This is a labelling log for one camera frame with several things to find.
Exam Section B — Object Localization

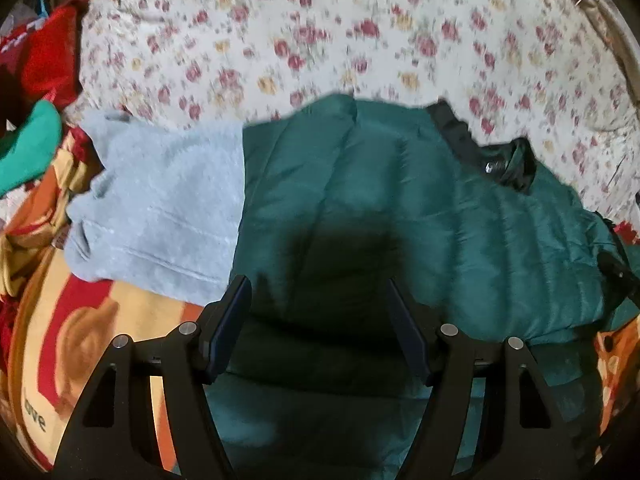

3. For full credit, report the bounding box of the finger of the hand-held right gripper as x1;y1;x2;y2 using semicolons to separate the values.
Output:
595;210;633;286

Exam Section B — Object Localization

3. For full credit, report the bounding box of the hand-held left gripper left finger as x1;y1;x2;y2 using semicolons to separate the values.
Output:
52;275;253;480

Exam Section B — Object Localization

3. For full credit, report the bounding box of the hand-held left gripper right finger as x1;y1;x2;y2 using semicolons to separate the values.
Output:
386;277;596;480

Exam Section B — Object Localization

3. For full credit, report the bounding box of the dark green puffer jacket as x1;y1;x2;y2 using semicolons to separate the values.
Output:
170;95;640;480

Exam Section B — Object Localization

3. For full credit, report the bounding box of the orange printed blanket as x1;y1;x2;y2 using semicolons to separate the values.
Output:
0;125;640;478

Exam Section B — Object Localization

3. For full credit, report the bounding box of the light blue fleece garment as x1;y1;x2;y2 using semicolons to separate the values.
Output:
64;110;248;306

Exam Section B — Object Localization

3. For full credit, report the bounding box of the beige mattress edge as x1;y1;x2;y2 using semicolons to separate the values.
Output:
540;0;640;106

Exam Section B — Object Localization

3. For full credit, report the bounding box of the teal green cloth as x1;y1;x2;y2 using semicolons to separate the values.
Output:
0;100;63;198

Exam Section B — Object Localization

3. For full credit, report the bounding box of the floral bedsheet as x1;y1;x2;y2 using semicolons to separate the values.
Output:
75;0;640;231

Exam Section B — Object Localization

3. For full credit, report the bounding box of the red cloth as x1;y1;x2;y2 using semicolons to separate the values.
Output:
0;0;88;111

